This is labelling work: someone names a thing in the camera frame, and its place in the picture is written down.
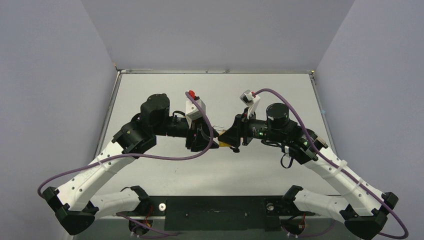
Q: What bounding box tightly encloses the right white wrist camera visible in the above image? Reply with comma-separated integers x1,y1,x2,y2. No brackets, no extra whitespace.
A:
239,89,261,119

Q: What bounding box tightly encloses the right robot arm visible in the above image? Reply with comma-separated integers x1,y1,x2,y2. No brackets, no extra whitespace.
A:
218,103,399,240

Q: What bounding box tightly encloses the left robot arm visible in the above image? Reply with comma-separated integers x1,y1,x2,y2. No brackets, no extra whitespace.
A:
38,91,219,236

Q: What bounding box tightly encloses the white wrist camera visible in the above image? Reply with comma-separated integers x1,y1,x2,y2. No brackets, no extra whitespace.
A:
185,90,206,127
239,89,261,119

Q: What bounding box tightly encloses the yellow padlock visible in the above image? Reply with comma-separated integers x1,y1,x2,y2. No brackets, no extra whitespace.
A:
218,129,232,148

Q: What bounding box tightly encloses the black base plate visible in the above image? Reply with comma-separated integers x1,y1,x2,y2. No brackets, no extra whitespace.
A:
124,195,313,231

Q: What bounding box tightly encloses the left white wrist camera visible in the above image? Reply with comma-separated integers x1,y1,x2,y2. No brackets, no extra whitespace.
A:
185,90,206,127

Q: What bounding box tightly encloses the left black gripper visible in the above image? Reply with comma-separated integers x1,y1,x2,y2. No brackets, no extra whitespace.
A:
154,115,220,151

